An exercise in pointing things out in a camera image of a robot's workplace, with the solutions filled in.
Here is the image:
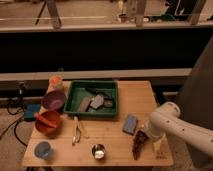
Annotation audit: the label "blue box on floor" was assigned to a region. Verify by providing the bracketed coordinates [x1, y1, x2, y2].
[24, 104, 41, 122]

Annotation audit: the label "wooden tongs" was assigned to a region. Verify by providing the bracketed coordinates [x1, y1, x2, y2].
[72, 116, 89, 145]

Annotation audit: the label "dark red grape bunch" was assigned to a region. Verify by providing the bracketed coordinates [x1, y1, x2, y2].
[132, 130, 149, 160]

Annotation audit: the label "orange carrot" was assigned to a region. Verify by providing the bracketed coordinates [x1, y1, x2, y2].
[35, 114, 57, 128]

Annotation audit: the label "orange bowl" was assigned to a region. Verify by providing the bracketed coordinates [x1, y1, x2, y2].
[35, 111, 61, 135]

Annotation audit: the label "blue sponge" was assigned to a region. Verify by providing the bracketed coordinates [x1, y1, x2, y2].
[122, 115, 138, 135]

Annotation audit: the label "black utensil in tray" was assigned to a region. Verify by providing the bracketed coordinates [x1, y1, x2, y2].
[85, 87, 114, 108]

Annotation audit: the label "blue cup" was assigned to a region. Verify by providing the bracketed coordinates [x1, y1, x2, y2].
[34, 141, 52, 160]

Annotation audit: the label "purple bowl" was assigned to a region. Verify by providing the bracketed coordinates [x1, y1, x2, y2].
[41, 90, 66, 110]

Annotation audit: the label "orange-lidded small cup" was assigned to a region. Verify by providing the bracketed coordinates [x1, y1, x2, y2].
[49, 75, 63, 90]

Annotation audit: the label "black cables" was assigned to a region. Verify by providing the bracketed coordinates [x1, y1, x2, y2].
[0, 81, 31, 148]

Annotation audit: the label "brown flat block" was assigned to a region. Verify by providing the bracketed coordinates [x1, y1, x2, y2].
[77, 96, 91, 112]

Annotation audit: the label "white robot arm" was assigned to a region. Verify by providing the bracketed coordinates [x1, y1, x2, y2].
[143, 102, 213, 157]

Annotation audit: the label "green plastic tray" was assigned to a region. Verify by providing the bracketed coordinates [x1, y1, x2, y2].
[63, 80, 118, 118]

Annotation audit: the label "grey flat block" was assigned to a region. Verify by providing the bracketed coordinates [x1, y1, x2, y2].
[90, 95, 104, 109]

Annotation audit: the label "small metal cup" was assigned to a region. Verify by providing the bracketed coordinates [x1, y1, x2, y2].
[92, 144, 106, 160]

